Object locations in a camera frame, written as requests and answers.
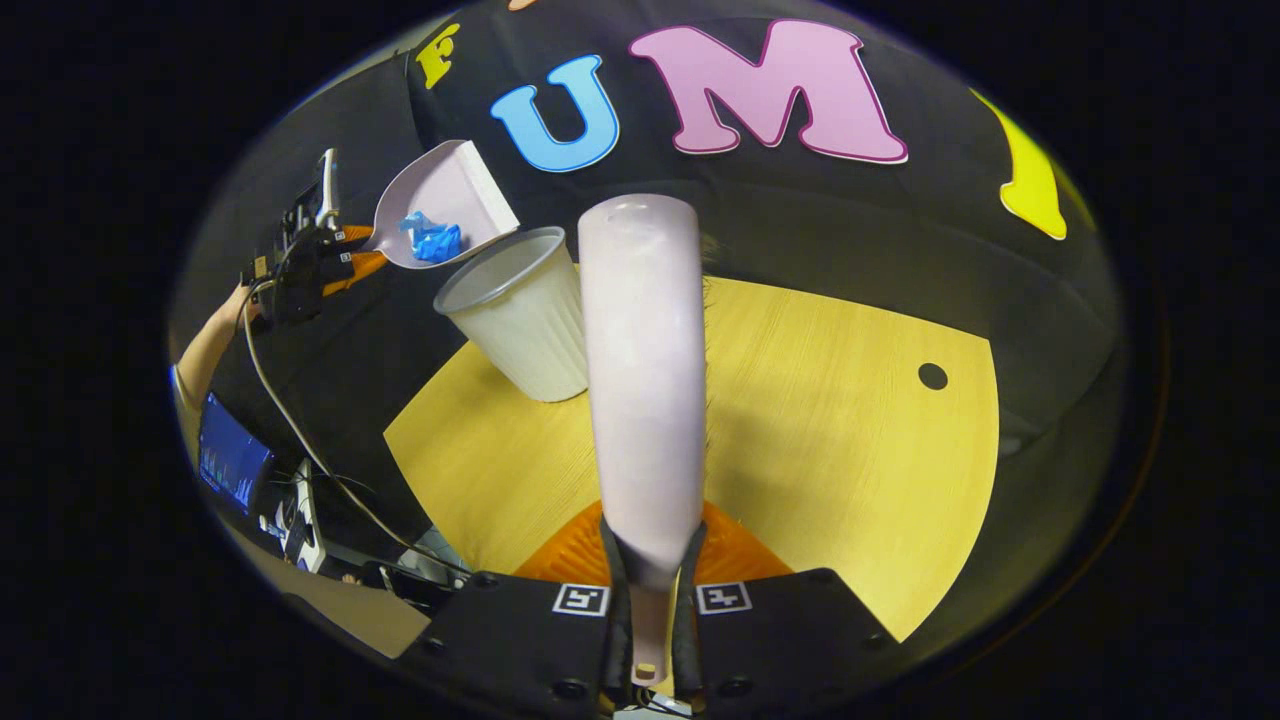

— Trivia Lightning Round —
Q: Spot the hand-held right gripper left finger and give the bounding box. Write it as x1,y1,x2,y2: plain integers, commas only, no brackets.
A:
398,498,633,720

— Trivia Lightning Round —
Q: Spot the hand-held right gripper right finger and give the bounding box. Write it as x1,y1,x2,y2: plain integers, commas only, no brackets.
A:
668,498,901,720

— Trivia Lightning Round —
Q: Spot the lilac plastic dustpan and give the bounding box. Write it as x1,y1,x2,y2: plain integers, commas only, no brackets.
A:
362,139,522,272

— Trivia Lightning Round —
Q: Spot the white ribbed garbage bin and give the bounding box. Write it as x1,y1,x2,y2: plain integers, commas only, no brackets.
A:
432,226,593,404

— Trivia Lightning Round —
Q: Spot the small lilac broom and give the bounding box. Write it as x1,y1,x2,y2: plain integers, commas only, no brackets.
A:
577,194,715,687

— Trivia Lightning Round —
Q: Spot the beige side table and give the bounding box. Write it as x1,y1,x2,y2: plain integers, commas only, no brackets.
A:
285,565,433,661

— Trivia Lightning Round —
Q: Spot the dark monitor screen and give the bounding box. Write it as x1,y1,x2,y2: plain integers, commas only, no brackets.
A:
196,391,277,518

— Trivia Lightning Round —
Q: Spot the white device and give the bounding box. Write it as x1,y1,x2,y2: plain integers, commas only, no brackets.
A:
258,458,333,576

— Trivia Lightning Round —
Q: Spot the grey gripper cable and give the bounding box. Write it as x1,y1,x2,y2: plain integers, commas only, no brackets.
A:
240,285,476,579

